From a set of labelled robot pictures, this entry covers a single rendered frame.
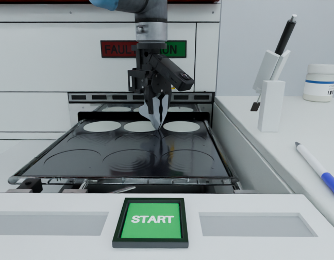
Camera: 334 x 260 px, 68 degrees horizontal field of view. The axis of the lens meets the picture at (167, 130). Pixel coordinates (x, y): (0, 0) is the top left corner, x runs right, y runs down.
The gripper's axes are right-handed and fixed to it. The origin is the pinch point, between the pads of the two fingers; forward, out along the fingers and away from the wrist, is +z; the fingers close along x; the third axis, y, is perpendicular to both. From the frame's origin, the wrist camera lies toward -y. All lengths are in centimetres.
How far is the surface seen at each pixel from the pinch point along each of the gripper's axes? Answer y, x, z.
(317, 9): -1, -205, -49
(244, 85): 42, -172, 12
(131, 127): 7.3, 2.9, 1.3
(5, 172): 24.0, 28.7, 9.2
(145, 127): 4.5, 0.7, 1.3
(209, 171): -21.1, 12.3, 1.3
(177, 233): -29.7, 34.2, -5.2
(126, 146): -1.3, 12.9, 1.3
